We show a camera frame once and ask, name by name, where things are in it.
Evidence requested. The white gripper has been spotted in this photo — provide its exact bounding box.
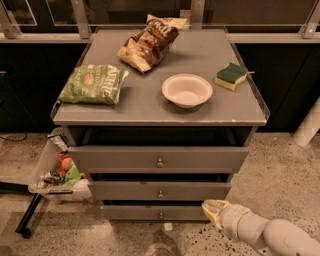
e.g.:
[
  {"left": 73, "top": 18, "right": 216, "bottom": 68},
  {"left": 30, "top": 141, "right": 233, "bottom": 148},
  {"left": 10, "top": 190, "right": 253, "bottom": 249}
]
[{"left": 202, "top": 199, "right": 260, "bottom": 242}]

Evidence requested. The grey drawer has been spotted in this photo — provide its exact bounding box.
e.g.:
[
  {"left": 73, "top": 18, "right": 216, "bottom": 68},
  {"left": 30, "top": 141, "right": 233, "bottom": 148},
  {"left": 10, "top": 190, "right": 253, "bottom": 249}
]
[
  {"left": 101, "top": 201, "right": 208, "bottom": 222},
  {"left": 69, "top": 146, "right": 248, "bottom": 174},
  {"left": 88, "top": 174, "right": 231, "bottom": 201}
]

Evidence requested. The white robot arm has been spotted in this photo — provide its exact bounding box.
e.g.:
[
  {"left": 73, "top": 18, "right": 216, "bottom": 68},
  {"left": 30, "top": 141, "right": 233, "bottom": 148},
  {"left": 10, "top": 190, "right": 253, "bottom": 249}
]
[{"left": 202, "top": 200, "right": 320, "bottom": 256}]

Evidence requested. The grey bottom drawer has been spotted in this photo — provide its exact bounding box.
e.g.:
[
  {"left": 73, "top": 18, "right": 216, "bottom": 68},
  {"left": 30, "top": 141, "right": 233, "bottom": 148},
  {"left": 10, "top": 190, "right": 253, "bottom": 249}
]
[{"left": 101, "top": 201, "right": 208, "bottom": 222}]

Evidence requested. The grey drawer cabinet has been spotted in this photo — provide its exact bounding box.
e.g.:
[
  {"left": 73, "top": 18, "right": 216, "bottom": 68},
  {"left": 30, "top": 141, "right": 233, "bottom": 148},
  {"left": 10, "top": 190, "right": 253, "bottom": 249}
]
[{"left": 50, "top": 27, "right": 271, "bottom": 222}]

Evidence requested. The grey top drawer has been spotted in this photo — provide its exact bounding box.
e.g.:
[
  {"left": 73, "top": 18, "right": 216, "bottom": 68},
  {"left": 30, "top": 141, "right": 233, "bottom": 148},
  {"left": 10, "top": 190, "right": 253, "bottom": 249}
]
[{"left": 69, "top": 146, "right": 248, "bottom": 174}]

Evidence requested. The white paper bowl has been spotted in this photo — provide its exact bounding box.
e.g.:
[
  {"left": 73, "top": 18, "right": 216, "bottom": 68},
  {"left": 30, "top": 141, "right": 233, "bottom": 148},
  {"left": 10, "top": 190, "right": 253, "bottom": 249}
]
[{"left": 162, "top": 74, "right": 213, "bottom": 108}]

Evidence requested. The green yellow sponge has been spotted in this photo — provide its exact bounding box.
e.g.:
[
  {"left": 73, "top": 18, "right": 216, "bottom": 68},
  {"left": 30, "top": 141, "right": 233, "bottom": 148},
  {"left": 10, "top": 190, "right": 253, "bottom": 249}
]
[{"left": 214, "top": 63, "right": 248, "bottom": 91}]

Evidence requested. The green bag in bin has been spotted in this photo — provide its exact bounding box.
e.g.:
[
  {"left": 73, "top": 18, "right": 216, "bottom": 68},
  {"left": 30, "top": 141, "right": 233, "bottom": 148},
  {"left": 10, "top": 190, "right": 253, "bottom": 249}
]
[{"left": 64, "top": 163, "right": 83, "bottom": 186}]

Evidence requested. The orange fruit in bin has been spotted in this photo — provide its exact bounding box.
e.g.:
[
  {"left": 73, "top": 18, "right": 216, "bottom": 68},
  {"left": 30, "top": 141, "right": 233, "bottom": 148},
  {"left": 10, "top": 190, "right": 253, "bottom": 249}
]
[{"left": 61, "top": 158, "right": 72, "bottom": 171}]

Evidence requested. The clear plastic bin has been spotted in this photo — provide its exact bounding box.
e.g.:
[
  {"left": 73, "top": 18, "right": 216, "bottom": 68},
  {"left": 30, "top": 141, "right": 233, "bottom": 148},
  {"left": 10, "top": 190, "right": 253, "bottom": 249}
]
[{"left": 28, "top": 127, "right": 92, "bottom": 201}]

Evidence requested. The green chip bag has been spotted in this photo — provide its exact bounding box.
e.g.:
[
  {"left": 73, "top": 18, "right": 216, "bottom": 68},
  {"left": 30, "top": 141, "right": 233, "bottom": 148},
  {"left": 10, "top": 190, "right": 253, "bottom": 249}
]
[{"left": 59, "top": 64, "right": 129, "bottom": 105}]

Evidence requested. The brown yellow chip bag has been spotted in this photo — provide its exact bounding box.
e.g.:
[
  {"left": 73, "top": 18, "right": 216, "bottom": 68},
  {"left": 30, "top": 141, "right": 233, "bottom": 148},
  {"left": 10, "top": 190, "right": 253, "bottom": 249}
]
[{"left": 118, "top": 14, "right": 187, "bottom": 73}]

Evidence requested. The black floor stand leg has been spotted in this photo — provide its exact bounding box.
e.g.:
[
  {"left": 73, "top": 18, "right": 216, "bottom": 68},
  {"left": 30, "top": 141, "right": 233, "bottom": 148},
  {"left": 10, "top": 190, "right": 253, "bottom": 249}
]
[{"left": 0, "top": 181, "right": 43, "bottom": 239}]

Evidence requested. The white cylindrical post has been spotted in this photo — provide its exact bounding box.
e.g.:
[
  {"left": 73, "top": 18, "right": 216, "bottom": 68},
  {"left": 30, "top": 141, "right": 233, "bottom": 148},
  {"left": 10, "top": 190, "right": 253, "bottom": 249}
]
[{"left": 292, "top": 96, "right": 320, "bottom": 147}]

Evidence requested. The black floor cable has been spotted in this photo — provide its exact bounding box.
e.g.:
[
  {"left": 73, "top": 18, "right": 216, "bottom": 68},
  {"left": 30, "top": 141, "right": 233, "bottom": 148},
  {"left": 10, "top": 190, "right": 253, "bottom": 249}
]
[{"left": 0, "top": 132, "right": 29, "bottom": 142}]

